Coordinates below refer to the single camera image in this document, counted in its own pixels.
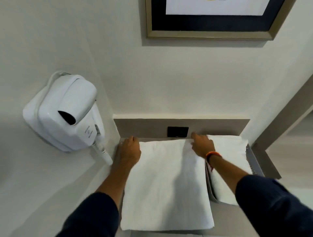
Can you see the person's right hand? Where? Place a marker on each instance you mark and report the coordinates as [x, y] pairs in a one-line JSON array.
[[202, 146]]

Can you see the person's left hand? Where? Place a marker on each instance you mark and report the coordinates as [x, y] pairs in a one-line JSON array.
[[129, 151]]

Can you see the person's left fingers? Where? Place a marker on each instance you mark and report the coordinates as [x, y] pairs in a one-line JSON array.
[[129, 140]]

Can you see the person's right fingers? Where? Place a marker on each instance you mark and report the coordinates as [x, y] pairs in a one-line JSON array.
[[195, 138]]

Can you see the large white towel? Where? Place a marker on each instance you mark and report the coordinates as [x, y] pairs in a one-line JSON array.
[[166, 185]]

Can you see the person's right forearm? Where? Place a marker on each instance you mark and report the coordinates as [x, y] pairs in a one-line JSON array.
[[256, 195]]

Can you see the person's left forearm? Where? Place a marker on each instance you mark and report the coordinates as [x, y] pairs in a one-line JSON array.
[[102, 202]]

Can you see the orange thread wristband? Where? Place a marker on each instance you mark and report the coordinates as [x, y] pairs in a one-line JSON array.
[[211, 156]]

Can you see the small white folded towel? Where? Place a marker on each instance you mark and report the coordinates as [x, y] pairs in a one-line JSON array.
[[228, 166]]

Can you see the grey tray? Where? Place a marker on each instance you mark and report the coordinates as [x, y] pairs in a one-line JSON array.
[[254, 163]]

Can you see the gold framed picture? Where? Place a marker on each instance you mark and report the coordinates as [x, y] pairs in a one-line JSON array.
[[215, 18]]

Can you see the black wall socket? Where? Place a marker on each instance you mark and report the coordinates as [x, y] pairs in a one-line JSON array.
[[177, 131]]

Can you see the white wall-mounted hair dryer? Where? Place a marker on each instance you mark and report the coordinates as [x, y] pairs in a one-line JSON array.
[[66, 114]]

